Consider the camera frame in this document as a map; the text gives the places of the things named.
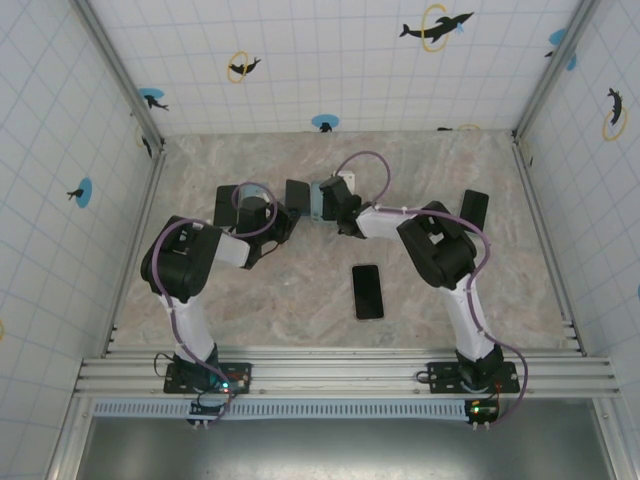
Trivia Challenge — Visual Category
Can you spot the black smartphone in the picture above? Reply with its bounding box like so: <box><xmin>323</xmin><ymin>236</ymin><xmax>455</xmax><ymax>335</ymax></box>
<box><xmin>459</xmin><ymin>189</ymin><xmax>491</xmax><ymax>234</ymax></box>
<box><xmin>353</xmin><ymin>265</ymin><xmax>384</xmax><ymax>320</ymax></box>
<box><xmin>213</xmin><ymin>184</ymin><xmax>241</xmax><ymax>229</ymax></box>
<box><xmin>284</xmin><ymin>179</ymin><xmax>313</xmax><ymax>215</ymax></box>

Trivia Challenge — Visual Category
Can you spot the blue circle penguin sticker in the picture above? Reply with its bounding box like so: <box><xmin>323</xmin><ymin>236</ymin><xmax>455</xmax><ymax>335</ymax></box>
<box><xmin>310</xmin><ymin>114</ymin><xmax>341</xmax><ymax>134</ymax></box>

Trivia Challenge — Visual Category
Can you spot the wide aluminium mounting beam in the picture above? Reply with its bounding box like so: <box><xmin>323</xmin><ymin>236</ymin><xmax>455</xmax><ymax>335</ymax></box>
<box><xmin>73</xmin><ymin>347</ymin><xmax>625</xmax><ymax>400</ymax></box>

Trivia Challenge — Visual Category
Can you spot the blue circle shark sticker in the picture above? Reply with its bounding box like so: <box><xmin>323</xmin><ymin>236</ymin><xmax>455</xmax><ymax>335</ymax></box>
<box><xmin>138</xmin><ymin>87</ymin><xmax>170</xmax><ymax>112</ymax></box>

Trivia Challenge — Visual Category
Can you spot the blue circle seal sticker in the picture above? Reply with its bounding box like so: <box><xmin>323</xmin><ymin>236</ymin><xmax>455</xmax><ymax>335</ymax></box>
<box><xmin>66</xmin><ymin>176</ymin><xmax>94</xmax><ymax>208</ymax></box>

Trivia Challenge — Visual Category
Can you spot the small black controller board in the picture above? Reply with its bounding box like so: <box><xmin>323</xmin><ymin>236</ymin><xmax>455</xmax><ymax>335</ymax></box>
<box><xmin>463</xmin><ymin>398</ymin><xmax>500</xmax><ymax>426</ymax></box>
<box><xmin>187</xmin><ymin>398</ymin><xmax>234</xmax><ymax>427</ymax></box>

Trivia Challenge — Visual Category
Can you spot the grey metal sheet panel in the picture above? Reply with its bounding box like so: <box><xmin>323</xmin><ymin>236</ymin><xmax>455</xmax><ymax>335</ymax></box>
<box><xmin>74</xmin><ymin>414</ymin><xmax>619</xmax><ymax>480</ymax></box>

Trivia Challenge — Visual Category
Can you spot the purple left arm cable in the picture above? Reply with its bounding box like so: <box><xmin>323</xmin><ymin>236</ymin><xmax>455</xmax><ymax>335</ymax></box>
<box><xmin>152</xmin><ymin>181</ymin><xmax>280</xmax><ymax>426</ymax></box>

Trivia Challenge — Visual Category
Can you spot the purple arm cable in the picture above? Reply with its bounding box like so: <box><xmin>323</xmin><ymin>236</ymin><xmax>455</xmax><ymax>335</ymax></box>
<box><xmin>333</xmin><ymin>151</ymin><xmax>530</xmax><ymax>429</ymax></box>
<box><xmin>152</xmin><ymin>181</ymin><xmax>280</xmax><ymax>426</ymax></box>

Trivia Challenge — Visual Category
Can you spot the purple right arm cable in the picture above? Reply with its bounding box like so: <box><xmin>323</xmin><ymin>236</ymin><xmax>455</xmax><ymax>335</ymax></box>
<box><xmin>333</xmin><ymin>151</ymin><xmax>530</xmax><ymax>429</ymax></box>

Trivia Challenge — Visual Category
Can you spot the aluminium side rail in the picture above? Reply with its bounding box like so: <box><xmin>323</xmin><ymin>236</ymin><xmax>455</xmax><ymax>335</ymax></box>
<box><xmin>510</xmin><ymin>130</ymin><xmax>587</xmax><ymax>357</ymax></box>
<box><xmin>101</xmin><ymin>144</ymin><xmax>169</xmax><ymax>357</ymax></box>

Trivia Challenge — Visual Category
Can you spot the yellow ring seal sticker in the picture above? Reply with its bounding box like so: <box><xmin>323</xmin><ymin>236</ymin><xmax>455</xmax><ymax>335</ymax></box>
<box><xmin>135</xmin><ymin>123</ymin><xmax>154</xmax><ymax>159</ymax></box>

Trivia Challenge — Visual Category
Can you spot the small dolphin yellow ring sticker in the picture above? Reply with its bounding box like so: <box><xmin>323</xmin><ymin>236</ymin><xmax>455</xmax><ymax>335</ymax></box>
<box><xmin>227</xmin><ymin>49</ymin><xmax>263</xmax><ymax>84</ymax></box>

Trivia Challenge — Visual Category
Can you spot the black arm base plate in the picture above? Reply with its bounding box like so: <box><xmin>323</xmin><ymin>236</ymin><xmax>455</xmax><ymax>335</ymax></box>
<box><xmin>163</xmin><ymin>361</ymin><xmax>254</xmax><ymax>396</ymax></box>
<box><xmin>428</xmin><ymin>360</ymin><xmax>521</xmax><ymax>395</ymax></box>

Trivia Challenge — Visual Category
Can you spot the white slotted cable duct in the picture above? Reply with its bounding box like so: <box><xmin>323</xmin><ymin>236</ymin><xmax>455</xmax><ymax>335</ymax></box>
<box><xmin>92</xmin><ymin>399</ymin><xmax>474</xmax><ymax>420</ymax></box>

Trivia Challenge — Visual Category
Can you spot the large dolphin yellow ring sticker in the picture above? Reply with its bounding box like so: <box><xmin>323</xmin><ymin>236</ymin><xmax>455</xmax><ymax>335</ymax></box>
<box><xmin>398</xmin><ymin>3</ymin><xmax>475</xmax><ymax>54</ymax></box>

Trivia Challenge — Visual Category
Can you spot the aluminium frame post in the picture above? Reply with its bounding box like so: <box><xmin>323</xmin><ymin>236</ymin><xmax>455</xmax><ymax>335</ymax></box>
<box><xmin>69</xmin><ymin>0</ymin><xmax>167</xmax><ymax>154</ymax></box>
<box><xmin>512</xmin><ymin>0</ymin><xmax>601</xmax><ymax>140</ymax></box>

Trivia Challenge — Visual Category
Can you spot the tall dolphin yellow ring sticker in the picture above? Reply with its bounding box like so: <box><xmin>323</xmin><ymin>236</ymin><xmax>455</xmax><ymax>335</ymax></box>
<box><xmin>601</xmin><ymin>86</ymin><xmax>630</xmax><ymax>143</ymax></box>

